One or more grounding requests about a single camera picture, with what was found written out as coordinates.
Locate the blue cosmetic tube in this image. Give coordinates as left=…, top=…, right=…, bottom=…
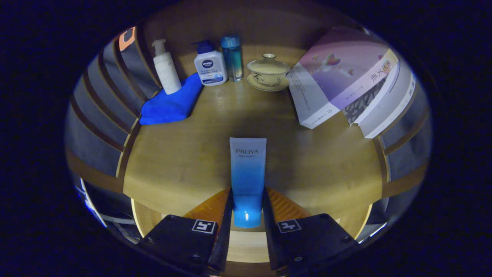
left=229, top=137, right=267, bottom=229

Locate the white bottle with blue cap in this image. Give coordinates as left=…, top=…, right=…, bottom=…
left=192, top=40, right=228, bottom=87

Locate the teal bottle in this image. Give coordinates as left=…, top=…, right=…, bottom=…
left=221, top=35, right=243, bottom=82

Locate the blue cloth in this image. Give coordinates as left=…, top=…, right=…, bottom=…
left=139, top=73, right=203, bottom=125

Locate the white pump bottle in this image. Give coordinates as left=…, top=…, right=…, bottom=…
left=151, top=38, right=182, bottom=95

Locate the wooden cabinet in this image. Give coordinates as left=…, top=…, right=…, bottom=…
left=65, top=0, right=431, bottom=266

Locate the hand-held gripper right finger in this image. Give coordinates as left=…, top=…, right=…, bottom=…
left=262, top=187, right=360, bottom=272

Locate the purple and white book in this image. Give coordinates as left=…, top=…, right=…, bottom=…
left=286, top=26, right=400, bottom=129

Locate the wooden countertop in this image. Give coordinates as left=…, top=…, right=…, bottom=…
left=123, top=44, right=385, bottom=233

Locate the beige lidded teacup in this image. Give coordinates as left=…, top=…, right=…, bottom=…
left=247, top=53, right=291, bottom=92

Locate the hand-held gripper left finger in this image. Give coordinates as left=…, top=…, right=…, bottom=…
left=138, top=187, right=234, bottom=275

